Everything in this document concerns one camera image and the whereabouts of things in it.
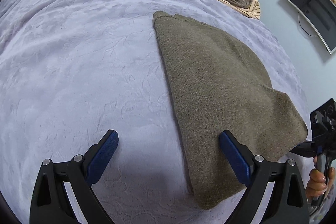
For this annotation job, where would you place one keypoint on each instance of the person's right hand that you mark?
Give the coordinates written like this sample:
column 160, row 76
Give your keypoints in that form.
column 317, row 185

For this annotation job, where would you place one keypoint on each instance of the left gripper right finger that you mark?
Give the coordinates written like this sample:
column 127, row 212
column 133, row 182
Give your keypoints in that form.
column 287, row 203

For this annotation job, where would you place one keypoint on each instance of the wall mounted television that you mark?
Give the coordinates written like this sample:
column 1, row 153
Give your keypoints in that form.
column 320, row 14

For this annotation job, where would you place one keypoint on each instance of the lavender plush bed blanket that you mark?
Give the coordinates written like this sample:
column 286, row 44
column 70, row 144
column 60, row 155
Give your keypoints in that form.
column 73, row 69

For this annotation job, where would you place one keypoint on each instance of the olive brown knit sweater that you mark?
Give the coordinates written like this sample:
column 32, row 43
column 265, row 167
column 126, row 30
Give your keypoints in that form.
column 218, row 83

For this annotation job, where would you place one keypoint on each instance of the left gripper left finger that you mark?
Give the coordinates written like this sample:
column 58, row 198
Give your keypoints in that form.
column 50, row 202

